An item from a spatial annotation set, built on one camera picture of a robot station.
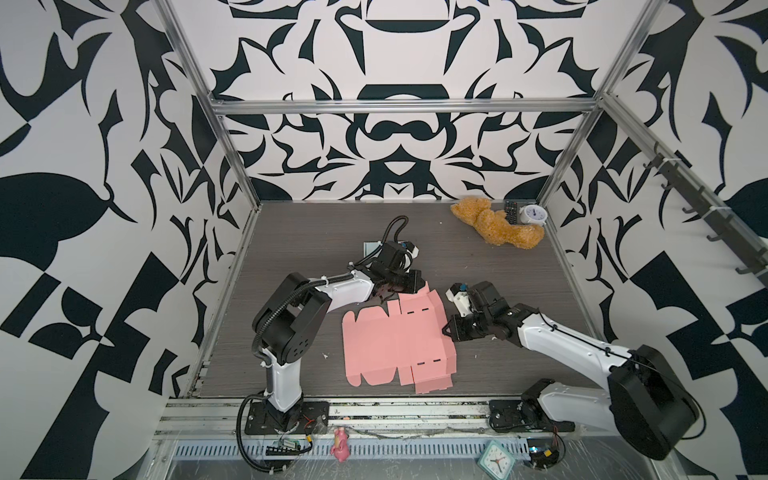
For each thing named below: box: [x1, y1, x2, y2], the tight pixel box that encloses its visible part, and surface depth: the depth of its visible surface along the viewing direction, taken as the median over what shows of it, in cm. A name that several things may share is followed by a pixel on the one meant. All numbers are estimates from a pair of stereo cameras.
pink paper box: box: [342, 282, 457, 394], surface depth 87 cm
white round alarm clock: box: [519, 204, 548, 225], surface depth 117 cm
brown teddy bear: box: [450, 198, 545, 250], surface depth 104 cm
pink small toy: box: [330, 427, 351, 463], surface depth 70 cm
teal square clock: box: [477, 440, 516, 480], surface depth 69 cm
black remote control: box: [504, 200, 518, 225], surface depth 120 cm
